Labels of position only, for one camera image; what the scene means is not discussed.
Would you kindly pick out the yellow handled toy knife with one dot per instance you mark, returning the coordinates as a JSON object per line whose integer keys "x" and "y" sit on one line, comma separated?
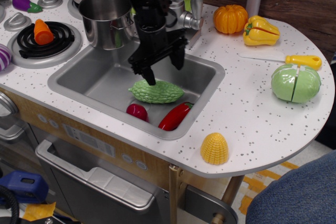
{"x": 312, "y": 61}

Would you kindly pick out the magenta toy radish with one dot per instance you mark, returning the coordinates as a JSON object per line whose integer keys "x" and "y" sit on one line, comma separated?
{"x": 137, "y": 111}

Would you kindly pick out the green bumpy toy squash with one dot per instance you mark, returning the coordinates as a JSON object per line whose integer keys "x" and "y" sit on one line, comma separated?
{"x": 161, "y": 93}

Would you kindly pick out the red toy chili pepper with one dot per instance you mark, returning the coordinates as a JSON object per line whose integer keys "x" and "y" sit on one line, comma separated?
{"x": 173, "y": 119}

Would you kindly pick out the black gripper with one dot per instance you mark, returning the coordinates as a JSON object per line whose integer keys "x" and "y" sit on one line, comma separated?
{"x": 156, "y": 45}

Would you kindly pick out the grey toy sink basin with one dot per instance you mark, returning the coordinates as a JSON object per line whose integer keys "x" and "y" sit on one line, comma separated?
{"x": 101, "y": 78}

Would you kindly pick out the blue device on floor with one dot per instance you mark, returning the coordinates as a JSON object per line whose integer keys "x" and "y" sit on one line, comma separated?
{"x": 27, "y": 187}

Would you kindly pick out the grey dishwasher door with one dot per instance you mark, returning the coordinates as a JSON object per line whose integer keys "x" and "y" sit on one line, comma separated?
{"x": 96, "y": 191}

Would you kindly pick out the black coil stove burner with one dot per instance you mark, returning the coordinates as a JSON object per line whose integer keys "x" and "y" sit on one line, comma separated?
{"x": 28, "y": 48}

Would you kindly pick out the grey stove knob rear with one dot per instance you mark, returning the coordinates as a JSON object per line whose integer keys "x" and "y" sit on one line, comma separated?
{"x": 49, "y": 4}

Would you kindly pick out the yellow toy corn piece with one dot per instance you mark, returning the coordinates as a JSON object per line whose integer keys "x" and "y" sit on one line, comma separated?
{"x": 214, "y": 149}

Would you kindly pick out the yellow toy bell pepper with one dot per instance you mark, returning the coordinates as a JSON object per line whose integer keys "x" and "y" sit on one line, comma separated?
{"x": 258, "y": 31}

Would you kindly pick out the orange toy carrot piece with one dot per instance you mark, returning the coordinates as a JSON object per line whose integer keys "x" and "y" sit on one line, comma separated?
{"x": 42, "y": 33}

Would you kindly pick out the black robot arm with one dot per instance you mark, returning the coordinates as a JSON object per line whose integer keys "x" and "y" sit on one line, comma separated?
{"x": 150, "y": 13}

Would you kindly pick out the green cutting board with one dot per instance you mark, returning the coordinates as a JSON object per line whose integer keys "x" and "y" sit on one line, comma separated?
{"x": 187, "y": 5}

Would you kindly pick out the blue jeans knee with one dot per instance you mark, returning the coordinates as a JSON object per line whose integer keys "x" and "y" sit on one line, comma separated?
{"x": 302, "y": 195}

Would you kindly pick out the purple toy eggplant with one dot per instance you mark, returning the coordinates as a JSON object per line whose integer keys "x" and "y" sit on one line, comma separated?
{"x": 26, "y": 6}

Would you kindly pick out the silver toy faucet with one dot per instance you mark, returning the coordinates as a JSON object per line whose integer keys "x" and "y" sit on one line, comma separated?
{"x": 178, "y": 18}

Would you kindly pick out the grey stove knob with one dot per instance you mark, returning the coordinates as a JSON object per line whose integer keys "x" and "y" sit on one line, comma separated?
{"x": 49, "y": 4}
{"x": 17, "y": 22}

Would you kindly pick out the tall steel pot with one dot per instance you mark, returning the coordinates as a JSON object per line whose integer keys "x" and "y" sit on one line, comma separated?
{"x": 108, "y": 23}

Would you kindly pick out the grey oven door handle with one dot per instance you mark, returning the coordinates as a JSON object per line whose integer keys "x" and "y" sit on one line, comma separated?
{"x": 12, "y": 128}

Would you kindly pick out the purple striped toy onion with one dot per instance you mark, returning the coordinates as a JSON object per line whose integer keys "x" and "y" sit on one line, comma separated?
{"x": 5, "y": 57}

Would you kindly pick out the orange toy pumpkin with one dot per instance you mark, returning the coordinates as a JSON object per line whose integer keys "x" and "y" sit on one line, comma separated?
{"x": 230, "y": 19}

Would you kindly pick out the green toy cabbage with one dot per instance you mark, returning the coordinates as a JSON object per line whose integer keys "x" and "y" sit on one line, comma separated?
{"x": 295, "y": 84}

